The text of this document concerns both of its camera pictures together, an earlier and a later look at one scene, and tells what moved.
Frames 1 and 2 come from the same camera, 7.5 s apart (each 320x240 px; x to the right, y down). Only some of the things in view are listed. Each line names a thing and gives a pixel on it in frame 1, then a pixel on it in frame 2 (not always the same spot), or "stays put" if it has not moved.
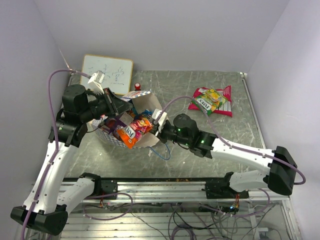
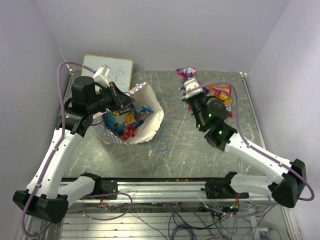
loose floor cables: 184,221 stays put
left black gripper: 118,105 → 118,97
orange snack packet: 131,134 → 223,92
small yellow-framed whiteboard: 118,72 stays put
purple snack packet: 123,119 → 186,73
